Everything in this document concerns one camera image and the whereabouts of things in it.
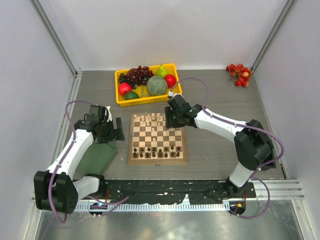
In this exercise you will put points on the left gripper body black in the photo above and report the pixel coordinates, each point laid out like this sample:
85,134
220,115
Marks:
114,130

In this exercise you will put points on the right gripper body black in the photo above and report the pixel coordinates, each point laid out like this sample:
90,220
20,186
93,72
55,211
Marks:
173,118

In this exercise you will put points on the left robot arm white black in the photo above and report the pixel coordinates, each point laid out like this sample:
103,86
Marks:
54,189

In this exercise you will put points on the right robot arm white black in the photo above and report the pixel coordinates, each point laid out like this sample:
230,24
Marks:
252,144

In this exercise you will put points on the wooden chess board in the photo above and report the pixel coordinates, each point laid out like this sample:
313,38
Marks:
170,147

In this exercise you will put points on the green melon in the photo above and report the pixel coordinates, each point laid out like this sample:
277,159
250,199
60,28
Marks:
156,86

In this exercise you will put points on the red apple right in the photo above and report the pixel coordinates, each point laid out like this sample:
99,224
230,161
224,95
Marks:
170,80

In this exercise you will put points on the red apple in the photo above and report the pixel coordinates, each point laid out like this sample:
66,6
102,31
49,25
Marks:
170,80
124,88

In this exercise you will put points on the green plastic tray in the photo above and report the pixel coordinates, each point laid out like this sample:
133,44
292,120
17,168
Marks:
97,158

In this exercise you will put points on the green lime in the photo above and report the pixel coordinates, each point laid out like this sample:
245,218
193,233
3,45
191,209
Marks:
131,95

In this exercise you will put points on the green pear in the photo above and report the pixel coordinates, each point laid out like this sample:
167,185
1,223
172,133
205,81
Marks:
162,71

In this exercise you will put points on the red apple left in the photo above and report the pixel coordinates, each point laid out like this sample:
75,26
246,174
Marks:
124,88

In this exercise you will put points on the red grape bunch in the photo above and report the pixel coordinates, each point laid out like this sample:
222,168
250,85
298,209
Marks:
139,76

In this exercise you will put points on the black grape bunch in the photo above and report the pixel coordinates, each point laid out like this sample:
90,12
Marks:
124,79

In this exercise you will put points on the red cherry cluster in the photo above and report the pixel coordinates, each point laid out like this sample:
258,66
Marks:
240,74

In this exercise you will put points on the black plastic bin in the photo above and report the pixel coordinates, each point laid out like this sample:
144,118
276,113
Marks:
271,165

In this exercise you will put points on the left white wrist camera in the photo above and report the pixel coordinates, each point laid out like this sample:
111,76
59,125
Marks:
107,115

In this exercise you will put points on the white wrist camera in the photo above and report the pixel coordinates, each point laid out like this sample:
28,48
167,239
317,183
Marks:
172,94
107,115

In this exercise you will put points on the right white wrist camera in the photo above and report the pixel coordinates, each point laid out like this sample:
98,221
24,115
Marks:
172,94

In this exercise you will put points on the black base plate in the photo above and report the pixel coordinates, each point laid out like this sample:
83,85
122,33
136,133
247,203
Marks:
174,191

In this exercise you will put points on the white cable duct strip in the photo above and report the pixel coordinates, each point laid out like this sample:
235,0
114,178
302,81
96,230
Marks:
183,207

